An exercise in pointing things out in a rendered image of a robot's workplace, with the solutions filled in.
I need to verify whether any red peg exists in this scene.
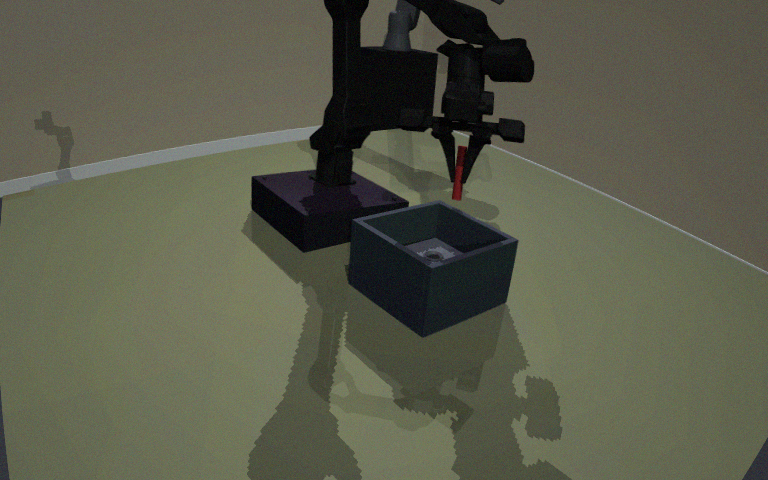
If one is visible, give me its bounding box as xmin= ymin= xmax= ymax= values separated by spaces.
xmin=452 ymin=146 xmax=467 ymax=201

